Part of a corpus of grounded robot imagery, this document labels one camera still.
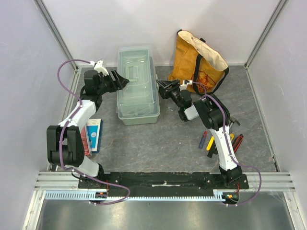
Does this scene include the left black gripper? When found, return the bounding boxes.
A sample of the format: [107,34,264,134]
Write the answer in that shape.
[99,72,132,97]

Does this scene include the green plastic tool box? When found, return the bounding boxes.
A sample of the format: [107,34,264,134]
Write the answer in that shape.
[117,46,160,126]

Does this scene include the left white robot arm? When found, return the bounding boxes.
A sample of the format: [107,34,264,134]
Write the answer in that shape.
[47,69,129,188]

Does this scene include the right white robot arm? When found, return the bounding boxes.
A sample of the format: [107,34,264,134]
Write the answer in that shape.
[156,80,244,189]

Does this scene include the yellow tote bag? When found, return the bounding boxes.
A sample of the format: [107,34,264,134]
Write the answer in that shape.
[168,30,229,95]

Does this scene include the blue white box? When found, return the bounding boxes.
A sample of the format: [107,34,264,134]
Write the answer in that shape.
[86,119,103,154]

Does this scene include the blue red screwdriver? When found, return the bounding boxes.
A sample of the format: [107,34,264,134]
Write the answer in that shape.
[198,129,207,149]

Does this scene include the red box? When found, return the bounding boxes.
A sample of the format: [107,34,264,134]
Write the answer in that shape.
[81,126,92,157]

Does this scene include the claw hammer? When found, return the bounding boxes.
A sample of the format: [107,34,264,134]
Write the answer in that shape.
[229,117,241,130]

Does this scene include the black rubber mallet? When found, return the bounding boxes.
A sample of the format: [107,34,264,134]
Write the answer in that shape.
[207,145,218,158]

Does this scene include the red black utility knife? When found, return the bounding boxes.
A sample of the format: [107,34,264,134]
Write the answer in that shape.
[233,134,244,153]

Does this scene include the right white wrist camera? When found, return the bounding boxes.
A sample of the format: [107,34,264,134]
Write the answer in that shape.
[179,80,193,91]

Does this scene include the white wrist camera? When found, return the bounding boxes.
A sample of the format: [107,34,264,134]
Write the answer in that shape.
[89,59,108,76]
[179,80,193,91]

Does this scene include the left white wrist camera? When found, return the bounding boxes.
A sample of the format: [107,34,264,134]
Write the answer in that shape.
[89,59,108,76]

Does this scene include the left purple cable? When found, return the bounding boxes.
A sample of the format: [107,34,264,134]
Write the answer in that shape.
[57,58,131,206]

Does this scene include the purple cable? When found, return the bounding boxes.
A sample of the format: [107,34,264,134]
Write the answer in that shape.
[190,80,262,207]
[57,58,131,206]

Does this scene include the yellow handled screwdriver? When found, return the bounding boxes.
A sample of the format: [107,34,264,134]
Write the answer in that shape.
[206,136,214,151]

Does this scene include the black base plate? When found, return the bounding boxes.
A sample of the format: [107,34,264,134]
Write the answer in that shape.
[78,172,249,200]

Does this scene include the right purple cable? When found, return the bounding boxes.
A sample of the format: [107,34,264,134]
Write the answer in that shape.
[190,80,262,207]

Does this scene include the blue cable duct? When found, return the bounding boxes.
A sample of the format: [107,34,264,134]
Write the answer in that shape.
[45,190,225,202]

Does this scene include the aluminium frame rail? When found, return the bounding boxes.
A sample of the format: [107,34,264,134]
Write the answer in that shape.
[35,172,295,192]

